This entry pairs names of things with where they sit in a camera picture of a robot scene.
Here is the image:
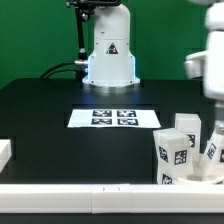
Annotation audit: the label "white U-shaped obstacle fence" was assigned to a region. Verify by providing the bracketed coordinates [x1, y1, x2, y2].
[0, 138, 224, 215]

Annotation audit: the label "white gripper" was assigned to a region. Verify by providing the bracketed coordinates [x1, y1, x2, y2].
[183, 29, 224, 134]

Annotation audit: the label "paper sheet with tags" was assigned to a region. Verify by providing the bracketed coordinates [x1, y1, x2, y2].
[67, 109, 161, 128]

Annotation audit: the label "black cables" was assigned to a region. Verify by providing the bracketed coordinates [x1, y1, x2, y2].
[40, 61, 88, 80]

